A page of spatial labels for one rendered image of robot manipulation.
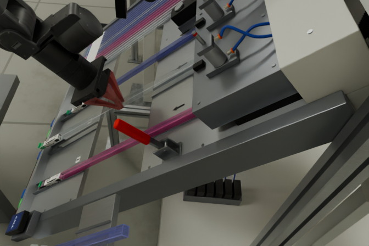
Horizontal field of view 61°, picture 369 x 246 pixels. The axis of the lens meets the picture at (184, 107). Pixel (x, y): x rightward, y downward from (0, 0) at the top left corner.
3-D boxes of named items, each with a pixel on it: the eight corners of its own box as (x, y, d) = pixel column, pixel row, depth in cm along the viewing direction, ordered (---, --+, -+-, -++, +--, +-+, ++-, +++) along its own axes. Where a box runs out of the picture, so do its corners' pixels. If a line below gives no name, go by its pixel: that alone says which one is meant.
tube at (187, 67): (42, 150, 82) (38, 147, 81) (44, 145, 83) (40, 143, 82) (202, 65, 58) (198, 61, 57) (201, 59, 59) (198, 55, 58)
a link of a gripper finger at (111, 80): (135, 89, 69) (104, 62, 63) (131, 115, 64) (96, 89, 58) (112, 100, 72) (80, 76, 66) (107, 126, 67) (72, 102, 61)
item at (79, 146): (34, 226, 72) (21, 222, 70) (99, 45, 115) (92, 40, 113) (84, 207, 62) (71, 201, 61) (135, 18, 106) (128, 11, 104)
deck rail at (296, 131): (38, 239, 73) (13, 231, 69) (41, 230, 74) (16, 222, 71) (365, 131, 37) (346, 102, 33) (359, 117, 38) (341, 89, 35)
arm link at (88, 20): (3, 10, 54) (-7, 40, 49) (48, -33, 50) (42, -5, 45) (60, 50, 63) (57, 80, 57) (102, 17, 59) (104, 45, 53)
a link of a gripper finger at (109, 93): (135, 85, 69) (105, 59, 64) (132, 111, 65) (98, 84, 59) (113, 97, 72) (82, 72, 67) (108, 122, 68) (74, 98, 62)
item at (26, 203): (41, 230, 74) (12, 221, 70) (102, 51, 117) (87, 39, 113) (44, 230, 73) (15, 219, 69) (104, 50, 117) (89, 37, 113)
